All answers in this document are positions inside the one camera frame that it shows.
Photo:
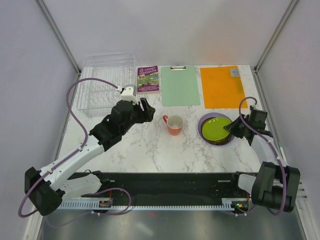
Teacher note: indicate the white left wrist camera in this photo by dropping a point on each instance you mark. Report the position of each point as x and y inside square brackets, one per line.
[129, 93]

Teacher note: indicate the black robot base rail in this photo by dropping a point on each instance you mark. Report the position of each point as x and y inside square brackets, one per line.
[172, 188]

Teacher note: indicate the white cable duct strip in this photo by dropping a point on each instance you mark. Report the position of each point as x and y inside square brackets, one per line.
[103, 204]

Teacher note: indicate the purple treehouse book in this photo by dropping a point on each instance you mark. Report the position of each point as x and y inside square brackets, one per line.
[148, 80]

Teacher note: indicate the yellow patterned plate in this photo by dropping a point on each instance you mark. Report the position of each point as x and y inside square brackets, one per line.
[220, 142]

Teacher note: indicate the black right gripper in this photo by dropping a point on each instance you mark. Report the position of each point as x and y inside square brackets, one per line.
[232, 127]

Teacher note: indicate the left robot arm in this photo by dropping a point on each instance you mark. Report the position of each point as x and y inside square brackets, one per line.
[49, 186]

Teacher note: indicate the lavender plate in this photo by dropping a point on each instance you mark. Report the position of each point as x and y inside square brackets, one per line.
[206, 117]

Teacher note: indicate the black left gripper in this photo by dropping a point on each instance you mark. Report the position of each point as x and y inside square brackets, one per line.
[146, 116]

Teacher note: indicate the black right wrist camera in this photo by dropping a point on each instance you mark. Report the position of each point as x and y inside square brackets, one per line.
[257, 120]

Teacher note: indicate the mint green clipboard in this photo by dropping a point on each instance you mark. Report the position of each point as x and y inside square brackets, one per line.
[179, 86]

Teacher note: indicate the lime green plate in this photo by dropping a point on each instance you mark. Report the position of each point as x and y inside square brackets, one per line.
[213, 129]

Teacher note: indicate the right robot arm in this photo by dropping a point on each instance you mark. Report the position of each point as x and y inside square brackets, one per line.
[275, 186]

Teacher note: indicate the orange cutting mat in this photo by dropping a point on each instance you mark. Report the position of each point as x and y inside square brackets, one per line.
[222, 87]

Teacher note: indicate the orange mug white inside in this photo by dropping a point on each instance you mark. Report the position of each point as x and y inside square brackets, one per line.
[174, 124]

